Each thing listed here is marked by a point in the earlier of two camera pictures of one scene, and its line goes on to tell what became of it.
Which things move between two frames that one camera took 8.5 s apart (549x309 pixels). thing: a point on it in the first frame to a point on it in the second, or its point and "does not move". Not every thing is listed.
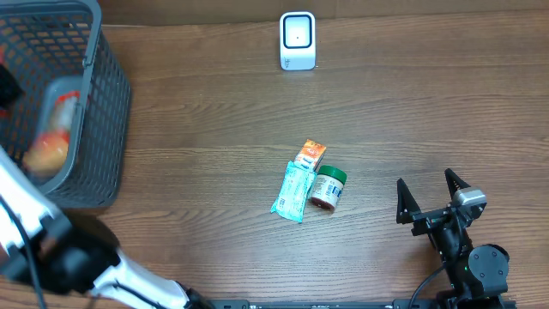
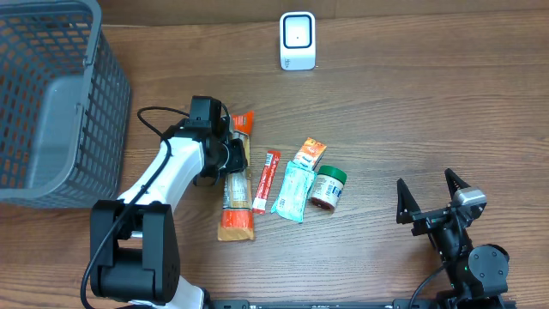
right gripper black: [407, 206] does not move
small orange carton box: [310, 154] does not move
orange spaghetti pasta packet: [48, 152] to [237, 221]
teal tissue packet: [291, 202] does not move
